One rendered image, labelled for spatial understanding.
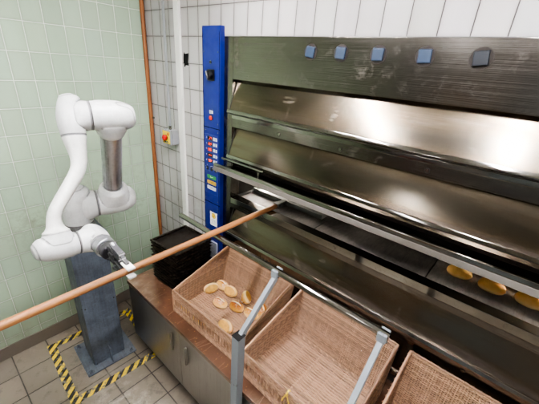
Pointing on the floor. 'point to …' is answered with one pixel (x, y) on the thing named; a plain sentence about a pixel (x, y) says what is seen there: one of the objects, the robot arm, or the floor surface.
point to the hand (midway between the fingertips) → (128, 269)
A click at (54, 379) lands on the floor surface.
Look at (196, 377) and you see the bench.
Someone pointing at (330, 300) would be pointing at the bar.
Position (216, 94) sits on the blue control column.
